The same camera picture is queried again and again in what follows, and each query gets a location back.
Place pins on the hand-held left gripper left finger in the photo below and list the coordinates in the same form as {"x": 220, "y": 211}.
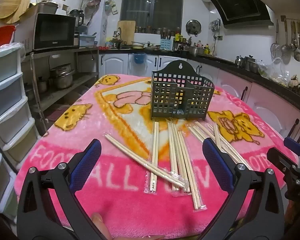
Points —
{"x": 86, "y": 170}

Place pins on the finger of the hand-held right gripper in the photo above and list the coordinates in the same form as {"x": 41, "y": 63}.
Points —
{"x": 280, "y": 158}
{"x": 293, "y": 143}

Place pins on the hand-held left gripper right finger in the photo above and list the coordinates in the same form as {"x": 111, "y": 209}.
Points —
{"x": 216, "y": 170}

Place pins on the group of wooden chopsticks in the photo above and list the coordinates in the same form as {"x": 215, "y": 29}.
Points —
{"x": 155, "y": 155}

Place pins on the grey plastic chopstick holder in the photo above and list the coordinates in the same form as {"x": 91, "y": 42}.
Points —
{"x": 165, "y": 97}

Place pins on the row of hanging kitchen utensils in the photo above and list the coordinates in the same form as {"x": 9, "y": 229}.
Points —
{"x": 286, "y": 47}

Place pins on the person's left hand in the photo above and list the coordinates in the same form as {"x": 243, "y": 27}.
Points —
{"x": 101, "y": 226}

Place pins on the pink printed blanket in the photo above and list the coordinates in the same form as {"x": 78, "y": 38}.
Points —
{"x": 130, "y": 212}

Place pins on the ginger pieces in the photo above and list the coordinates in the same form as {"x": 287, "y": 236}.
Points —
{"x": 295, "y": 81}

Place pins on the clear plastic bag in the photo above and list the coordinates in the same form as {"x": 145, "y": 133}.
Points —
{"x": 267, "y": 70}

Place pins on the small steel pot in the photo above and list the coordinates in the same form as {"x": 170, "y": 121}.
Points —
{"x": 43, "y": 86}

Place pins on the stacked steel pots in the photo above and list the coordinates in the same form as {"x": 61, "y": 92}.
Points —
{"x": 62, "y": 78}

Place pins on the small steel kettle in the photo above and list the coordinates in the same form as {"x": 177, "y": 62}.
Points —
{"x": 239, "y": 62}

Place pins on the black kitchen countertop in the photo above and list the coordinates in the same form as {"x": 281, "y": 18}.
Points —
{"x": 222, "y": 61}

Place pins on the white kitchen base cabinets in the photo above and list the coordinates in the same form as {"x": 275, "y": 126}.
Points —
{"x": 115, "y": 63}

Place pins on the plastic drawer tower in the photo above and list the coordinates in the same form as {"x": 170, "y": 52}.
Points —
{"x": 5, "y": 92}

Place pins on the metal shelf rack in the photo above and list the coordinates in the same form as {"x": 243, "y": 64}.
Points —
{"x": 65, "y": 52}

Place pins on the steel cooking pot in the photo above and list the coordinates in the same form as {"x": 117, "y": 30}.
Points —
{"x": 196, "y": 51}

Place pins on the group of condiment bottles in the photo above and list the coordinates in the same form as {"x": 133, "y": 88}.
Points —
{"x": 207, "y": 48}

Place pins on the blue hanging bin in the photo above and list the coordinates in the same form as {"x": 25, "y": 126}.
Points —
{"x": 139, "y": 58}

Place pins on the blue-grey plastic box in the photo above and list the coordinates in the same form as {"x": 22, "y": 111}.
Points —
{"x": 86, "y": 41}

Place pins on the stacked bowls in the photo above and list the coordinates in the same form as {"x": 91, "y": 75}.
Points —
{"x": 138, "y": 45}

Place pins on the blue knife block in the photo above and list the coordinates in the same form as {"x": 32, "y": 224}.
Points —
{"x": 167, "y": 43}

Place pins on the hanging small kitchen tools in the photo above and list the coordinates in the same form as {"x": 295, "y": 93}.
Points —
{"x": 215, "y": 26}

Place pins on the steel faucet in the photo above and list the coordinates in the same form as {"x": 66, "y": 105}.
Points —
{"x": 118, "y": 31}

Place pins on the microwave oven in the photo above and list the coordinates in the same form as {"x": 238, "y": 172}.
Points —
{"x": 55, "y": 30}

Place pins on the wooden cutting board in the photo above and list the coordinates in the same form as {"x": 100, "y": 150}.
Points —
{"x": 127, "y": 32}

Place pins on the steel pot lid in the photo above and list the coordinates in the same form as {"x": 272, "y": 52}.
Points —
{"x": 192, "y": 26}

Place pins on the row of glass jars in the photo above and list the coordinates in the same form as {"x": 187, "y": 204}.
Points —
{"x": 165, "y": 31}

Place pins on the blender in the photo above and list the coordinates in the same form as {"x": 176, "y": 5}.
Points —
{"x": 79, "y": 18}

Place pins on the black range hood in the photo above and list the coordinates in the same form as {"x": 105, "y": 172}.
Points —
{"x": 237, "y": 2}

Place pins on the red plastic basin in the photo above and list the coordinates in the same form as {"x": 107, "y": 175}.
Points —
{"x": 0, "y": 37}

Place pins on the hanging packets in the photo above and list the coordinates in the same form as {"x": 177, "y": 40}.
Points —
{"x": 111, "y": 6}

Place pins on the dark baking tin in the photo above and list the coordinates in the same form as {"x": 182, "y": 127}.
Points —
{"x": 47, "y": 8}

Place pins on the hanging pink bowl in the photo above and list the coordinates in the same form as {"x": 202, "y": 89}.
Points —
{"x": 93, "y": 3}

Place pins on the dark kitchen window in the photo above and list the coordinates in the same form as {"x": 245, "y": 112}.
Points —
{"x": 140, "y": 5}

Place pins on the round wooden board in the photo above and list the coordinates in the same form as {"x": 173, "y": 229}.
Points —
{"x": 26, "y": 2}

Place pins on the wall socket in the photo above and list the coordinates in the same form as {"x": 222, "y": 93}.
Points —
{"x": 220, "y": 38}

